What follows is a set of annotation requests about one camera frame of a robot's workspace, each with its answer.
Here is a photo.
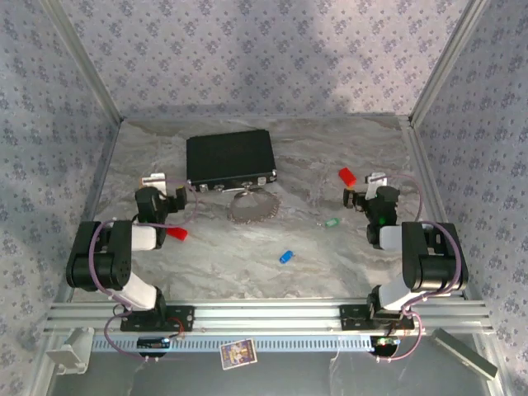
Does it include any black case with metal latches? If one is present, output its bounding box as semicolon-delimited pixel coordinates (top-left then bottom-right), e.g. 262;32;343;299
185;129;279;195

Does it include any left circuit board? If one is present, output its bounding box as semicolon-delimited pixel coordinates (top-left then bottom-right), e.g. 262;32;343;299
137;336;172;351

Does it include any picture card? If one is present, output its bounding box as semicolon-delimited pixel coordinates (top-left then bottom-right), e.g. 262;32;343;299
219;337;259;371

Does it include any grey metal bar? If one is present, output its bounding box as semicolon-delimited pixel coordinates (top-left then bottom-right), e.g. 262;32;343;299
428;328;499;381

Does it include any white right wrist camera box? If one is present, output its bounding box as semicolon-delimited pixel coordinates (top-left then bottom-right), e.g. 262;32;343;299
365;172;389;200

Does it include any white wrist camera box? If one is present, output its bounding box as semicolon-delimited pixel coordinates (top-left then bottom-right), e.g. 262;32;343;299
365;172;389;200
142;172;167;196

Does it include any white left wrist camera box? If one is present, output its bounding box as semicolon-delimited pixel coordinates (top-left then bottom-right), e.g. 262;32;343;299
142;172;167;196

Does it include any aluminium right side rail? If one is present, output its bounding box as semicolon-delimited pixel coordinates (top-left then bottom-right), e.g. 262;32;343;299
398;115;471;302

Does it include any aluminium left side rail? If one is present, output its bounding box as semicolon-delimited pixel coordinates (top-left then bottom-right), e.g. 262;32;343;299
61;119;125;304

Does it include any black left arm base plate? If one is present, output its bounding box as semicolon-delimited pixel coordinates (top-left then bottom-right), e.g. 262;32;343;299
120;304;196;332

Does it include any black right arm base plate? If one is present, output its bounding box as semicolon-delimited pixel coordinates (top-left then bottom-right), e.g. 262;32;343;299
338;304;416;331

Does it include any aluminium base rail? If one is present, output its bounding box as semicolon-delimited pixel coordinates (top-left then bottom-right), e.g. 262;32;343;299
43;299;496;337

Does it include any grey slotted cable duct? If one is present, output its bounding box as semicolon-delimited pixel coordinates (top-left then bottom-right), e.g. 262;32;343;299
90;334;372;353

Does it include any aluminium right frame post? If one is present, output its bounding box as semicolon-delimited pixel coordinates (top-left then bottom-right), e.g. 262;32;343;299
407;0;491;130

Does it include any aluminium frame post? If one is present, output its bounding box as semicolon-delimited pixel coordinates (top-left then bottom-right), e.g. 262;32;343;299
40;0;125;124
407;0;491;130

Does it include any aluminium left frame post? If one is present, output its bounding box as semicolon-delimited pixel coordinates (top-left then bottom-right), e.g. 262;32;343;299
40;0;125;124

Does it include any white plastic bracket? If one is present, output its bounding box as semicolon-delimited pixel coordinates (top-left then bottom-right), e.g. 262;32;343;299
45;328;93;375

